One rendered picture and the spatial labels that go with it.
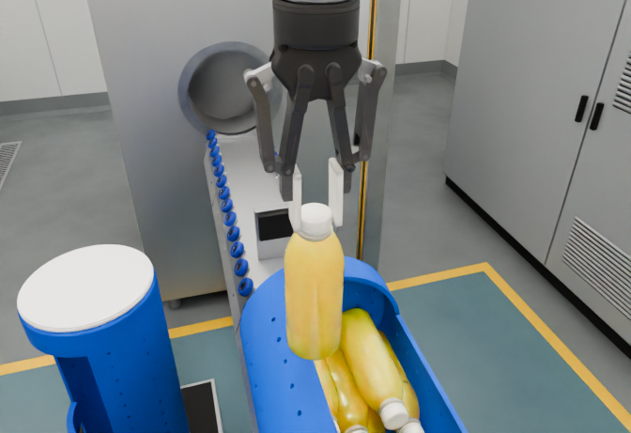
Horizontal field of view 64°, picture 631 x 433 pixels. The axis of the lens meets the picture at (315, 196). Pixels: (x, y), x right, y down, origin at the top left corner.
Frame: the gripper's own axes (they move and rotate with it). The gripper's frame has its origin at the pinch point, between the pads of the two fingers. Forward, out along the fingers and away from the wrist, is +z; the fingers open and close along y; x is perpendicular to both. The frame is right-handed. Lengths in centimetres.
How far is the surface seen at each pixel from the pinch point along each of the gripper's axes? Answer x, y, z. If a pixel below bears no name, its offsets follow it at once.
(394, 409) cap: 3.0, -11.2, 36.4
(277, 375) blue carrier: -2.7, 4.8, 30.8
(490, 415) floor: -57, -86, 150
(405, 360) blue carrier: -9.9, -19.0, 43.0
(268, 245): -61, -3, 52
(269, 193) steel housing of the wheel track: -94, -9, 57
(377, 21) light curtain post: -75, -35, 0
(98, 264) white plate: -55, 37, 46
